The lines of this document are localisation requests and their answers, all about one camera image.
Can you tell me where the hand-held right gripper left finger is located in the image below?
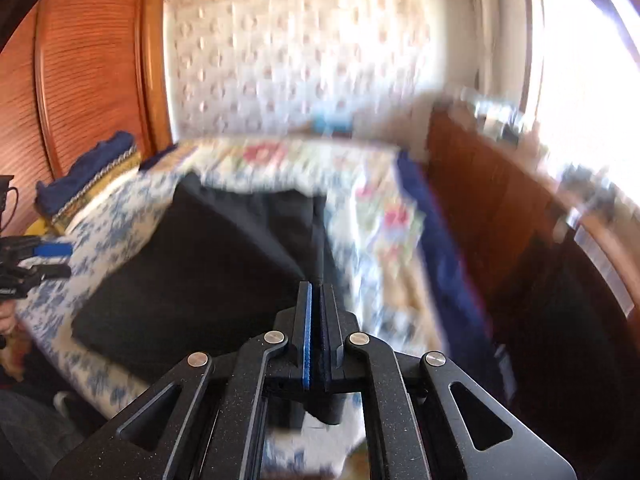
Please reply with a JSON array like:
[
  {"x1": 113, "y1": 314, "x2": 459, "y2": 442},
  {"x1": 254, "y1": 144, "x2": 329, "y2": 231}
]
[{"x1": 52, "y1": 281, "x2": 313, "y2": 480}]

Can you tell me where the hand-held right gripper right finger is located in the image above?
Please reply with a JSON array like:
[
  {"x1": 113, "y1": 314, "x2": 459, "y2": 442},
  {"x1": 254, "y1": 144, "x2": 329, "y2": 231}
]
[{"x1": 320, "y1": 284, "x2": 576, "y2": 480}]

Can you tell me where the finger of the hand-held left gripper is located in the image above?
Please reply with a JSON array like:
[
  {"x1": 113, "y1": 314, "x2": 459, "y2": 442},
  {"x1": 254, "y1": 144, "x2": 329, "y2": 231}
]
[
  {"x1": 15, "y1": 263, "x2": 73, "y2": 287},
  {"x1": 20, "y1": 241, "x2": 74, "y2": 262}
]

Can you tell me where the black t-shirt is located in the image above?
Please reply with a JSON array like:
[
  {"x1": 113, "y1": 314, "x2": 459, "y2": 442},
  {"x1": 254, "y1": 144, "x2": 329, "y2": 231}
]
[{"x1": 70, "y1": 172, "x2": 346, "y2": 378}]

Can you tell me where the person's left hand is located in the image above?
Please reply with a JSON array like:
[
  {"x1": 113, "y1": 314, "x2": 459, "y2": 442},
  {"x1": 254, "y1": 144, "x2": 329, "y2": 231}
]
[{"x1": 0, "y1": 305, "x2": 16, "y2": 349}]

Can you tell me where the blue floral white bed cover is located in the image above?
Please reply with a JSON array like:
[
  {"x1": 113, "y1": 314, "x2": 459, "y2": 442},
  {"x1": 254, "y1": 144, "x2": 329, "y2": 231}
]
[{"x1": 15, "y1": 170, "x2": 366, "y2": 476}]

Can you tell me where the gold patterned cloth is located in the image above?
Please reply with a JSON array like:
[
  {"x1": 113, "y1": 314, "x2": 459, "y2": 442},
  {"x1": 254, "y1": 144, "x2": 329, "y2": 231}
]
[{"x1": 50, "y1": 147, "x2": 144, "y2": 235}]

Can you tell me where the navy studded garment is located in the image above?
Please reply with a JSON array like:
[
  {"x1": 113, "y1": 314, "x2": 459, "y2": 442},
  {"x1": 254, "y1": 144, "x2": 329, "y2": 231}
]
[{"x1": 35, "y1": 131, "x2": 141, "y2": 216}]

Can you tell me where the pink floral quilt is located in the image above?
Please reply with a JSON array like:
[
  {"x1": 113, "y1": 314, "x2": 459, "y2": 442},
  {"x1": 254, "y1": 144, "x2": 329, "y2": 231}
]
[{"x1": 145, "y1": 137, "x2": 451, "y2": 356}]

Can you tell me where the navy blue bedsheet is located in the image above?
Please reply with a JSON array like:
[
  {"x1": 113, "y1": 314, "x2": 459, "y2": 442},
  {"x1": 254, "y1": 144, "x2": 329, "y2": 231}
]
[{"x1": 142, "y1": 145, "x2": 516, "y2": 401}]

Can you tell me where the person's leg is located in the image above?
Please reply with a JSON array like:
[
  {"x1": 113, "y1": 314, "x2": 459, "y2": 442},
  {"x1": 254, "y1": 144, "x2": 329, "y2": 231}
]
[{"x1": 0, "y1": 389, "x2": 103, "y2": 480}]

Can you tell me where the wooden louvered wardrobe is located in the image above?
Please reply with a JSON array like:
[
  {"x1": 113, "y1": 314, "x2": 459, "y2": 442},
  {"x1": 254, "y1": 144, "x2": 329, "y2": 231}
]
[{"x1": 0, "y1": 0, "x2": 176, "y2": 241}]

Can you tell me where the blue box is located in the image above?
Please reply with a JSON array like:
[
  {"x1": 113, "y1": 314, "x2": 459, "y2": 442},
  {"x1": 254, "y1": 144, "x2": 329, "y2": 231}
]
[{"x1": 312, "y1": 115, "x2": 354, "y2": 136}]

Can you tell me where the wooden side cabinet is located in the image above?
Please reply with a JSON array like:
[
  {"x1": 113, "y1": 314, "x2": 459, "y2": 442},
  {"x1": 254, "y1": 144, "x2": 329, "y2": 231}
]
[{"x1": 425, "y1": 105, "x2": 640, "y2": 411}]

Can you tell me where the circle-patterned white curtain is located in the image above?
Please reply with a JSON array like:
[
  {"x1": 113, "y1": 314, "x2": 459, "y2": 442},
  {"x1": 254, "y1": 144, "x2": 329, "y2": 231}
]
[{"x1": 165, "y1": 0, "x2": 476, "y2": 141}]

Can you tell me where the clutter on cabinet top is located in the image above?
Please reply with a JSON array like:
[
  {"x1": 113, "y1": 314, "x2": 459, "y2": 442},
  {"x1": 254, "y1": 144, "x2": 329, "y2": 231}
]
[{"x1": 450, "y1": 85, "x2": 640, "y2": 241}]

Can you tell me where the bright window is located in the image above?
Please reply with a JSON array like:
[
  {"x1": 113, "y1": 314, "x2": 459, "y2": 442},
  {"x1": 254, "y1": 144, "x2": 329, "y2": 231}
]
[{"x1": 520, "y1": 0, "x2": 640, "y2": 211}]

